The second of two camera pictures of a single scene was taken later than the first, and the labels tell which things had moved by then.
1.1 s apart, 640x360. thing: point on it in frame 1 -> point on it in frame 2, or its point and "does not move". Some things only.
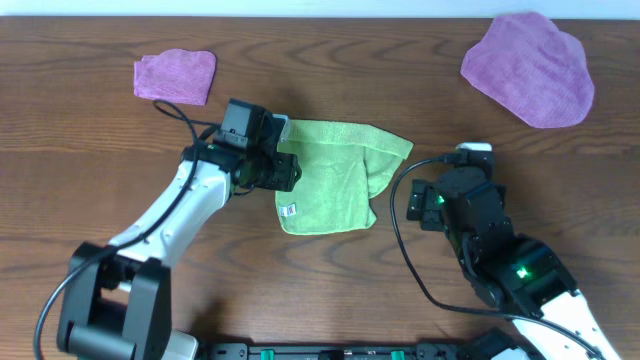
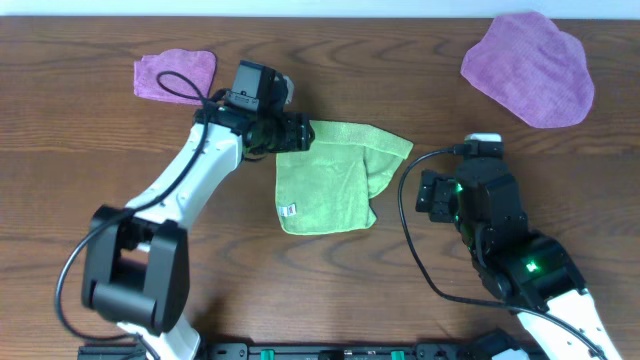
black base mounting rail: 421,351 does not move
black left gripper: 283,178 -> 295,137
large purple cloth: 535,70 does not move
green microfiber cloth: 343,165 does not move
